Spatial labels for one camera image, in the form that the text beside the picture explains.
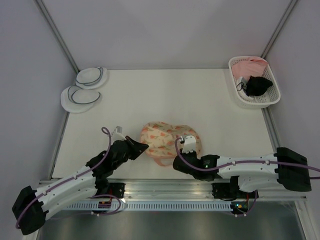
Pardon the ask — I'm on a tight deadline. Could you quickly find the floral mesh laundry bag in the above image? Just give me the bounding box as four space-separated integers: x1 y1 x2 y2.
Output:
140 121 202 167

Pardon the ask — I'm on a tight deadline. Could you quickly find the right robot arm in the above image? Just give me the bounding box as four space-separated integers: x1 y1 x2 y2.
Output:
173 147 312 198

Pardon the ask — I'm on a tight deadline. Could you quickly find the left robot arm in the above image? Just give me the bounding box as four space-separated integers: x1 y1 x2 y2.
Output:
12 136 149 236

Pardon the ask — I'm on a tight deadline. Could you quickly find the lower white mesh laundry bag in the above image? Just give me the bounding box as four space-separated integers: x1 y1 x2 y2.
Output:
60 85 102 114

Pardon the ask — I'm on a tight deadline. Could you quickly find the white mesh laundry bag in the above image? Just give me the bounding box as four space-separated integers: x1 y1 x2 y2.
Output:
60 85 102 114
75 67 109 90

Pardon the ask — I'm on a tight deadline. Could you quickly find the upper white mesh laundry bag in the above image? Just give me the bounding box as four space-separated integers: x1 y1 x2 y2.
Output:
75 67 109 90

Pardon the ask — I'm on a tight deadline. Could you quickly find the white garment in basket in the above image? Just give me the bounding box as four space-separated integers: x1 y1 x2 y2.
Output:
236 76 255 102

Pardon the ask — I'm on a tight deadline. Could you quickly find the black garment in basket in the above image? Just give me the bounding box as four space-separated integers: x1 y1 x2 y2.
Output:
245 76 273 97

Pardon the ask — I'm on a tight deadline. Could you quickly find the white plastic basket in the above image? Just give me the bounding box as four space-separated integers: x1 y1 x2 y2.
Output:
226 56 281 109

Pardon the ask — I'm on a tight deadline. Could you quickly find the pink garment in basket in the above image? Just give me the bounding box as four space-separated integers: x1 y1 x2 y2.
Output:
231 56 268 80

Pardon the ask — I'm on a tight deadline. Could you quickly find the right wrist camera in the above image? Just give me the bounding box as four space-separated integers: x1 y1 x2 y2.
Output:
178 135 197 154

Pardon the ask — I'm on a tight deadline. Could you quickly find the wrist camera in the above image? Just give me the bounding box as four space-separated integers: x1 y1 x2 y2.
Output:
111 126 126 141
178 135 197 154

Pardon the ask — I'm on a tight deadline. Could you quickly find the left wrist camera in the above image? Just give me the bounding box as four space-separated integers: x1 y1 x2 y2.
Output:
111 126 126 141

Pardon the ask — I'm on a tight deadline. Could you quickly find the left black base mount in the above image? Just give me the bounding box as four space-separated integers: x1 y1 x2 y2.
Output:
96 182 125 209

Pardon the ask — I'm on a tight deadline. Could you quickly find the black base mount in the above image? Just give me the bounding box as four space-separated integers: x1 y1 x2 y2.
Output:
211 182 259 218
96 182 125 209

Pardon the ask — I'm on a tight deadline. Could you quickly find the aluminium front rail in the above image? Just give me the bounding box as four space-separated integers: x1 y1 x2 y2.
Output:
34 178 308 201

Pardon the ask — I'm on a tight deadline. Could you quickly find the white slotted cable duct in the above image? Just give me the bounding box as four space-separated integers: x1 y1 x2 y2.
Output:
44 201 232 211

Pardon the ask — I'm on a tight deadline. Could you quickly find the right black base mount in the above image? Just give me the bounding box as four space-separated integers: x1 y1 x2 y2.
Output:
211 182 259 218

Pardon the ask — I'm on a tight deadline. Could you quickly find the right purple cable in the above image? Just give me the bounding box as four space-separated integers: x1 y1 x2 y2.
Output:
174 136 320 218

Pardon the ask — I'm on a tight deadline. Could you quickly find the purple cable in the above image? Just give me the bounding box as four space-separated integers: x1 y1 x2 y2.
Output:
174 136 320 218
15 126 122 230

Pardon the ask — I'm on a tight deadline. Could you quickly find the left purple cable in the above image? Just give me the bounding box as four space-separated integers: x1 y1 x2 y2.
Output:
15 126 122 230

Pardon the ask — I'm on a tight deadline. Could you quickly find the left aluminium corner post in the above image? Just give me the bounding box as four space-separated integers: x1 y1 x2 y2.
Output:
34 0 80 74

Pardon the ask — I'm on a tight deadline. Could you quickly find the aluminium corner post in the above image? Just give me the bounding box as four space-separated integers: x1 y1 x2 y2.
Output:
34 0 80 74
260 0 300 59

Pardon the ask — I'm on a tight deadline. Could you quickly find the right aluminium corner post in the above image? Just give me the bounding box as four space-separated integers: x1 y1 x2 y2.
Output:
260 0 300 59

